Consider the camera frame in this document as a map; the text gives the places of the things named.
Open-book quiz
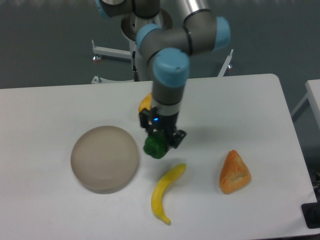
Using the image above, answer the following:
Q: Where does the yellow toy banana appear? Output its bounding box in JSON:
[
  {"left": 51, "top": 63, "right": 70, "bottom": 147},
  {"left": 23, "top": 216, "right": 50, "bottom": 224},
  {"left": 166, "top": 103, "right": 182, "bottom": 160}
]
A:
[{"left": 150, "top": 163, "right": 187, "bottom": 225}]

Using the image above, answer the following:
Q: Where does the white side table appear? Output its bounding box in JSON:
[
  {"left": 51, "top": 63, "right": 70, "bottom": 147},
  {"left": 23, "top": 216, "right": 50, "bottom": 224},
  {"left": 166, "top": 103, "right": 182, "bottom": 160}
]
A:
[{"left": 290, "top": 79, "right": 320, "bottom": 126}]

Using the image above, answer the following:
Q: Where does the green toy pepper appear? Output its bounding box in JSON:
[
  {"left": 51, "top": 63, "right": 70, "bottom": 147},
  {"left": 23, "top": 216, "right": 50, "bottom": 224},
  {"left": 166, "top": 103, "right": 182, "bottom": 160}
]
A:
[{"left": 143, "top": 131, "right": 168, "bottom": 159}]

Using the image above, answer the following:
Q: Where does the black device at edge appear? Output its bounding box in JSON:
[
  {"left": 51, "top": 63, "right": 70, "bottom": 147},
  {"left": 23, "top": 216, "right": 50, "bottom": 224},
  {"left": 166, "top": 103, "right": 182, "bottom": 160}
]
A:
[{"left": 301, "top": 202, "right": 320, "bottom": 229}]

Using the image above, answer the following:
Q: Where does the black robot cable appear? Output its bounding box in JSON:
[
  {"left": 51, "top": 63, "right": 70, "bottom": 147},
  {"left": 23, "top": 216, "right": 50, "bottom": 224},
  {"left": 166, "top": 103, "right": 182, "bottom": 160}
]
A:
[{"left": 132, "top": 43, "right": 140, "bottom": 82}]

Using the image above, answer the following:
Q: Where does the beige round plate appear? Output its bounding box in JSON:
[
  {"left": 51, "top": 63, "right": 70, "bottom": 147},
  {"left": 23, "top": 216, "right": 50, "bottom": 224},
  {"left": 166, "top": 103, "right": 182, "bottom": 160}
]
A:
[{"left": 70, "top": 125, "right": 140, "bottom": 194}]

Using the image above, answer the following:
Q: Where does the yellow toy pepper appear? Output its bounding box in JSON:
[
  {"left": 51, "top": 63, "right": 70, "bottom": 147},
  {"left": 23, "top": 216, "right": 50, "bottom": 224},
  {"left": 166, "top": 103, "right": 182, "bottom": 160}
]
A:
[{"left": 138, "top": 92, "right": 152, "bottom": 113}]

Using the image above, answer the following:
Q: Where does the orange toy croissant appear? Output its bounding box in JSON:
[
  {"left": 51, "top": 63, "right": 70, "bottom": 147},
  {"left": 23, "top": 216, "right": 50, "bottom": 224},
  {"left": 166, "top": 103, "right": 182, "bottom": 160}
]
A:
[{"left": 219, "top": 149, "right": 252, "bottom": 195}]

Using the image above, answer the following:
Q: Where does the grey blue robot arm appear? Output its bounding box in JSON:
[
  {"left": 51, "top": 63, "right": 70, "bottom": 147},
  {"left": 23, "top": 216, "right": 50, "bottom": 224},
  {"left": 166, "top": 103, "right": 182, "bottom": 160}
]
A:
[{"left": 96, "top": 0, "right": 231, "bottom": 159}]

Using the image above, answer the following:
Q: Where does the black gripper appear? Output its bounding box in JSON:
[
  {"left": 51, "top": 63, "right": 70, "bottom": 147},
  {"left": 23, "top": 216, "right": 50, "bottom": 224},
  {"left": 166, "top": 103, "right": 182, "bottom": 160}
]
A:
[{"left": 138, "top": 106, "right": 187, "bottom": 149}]

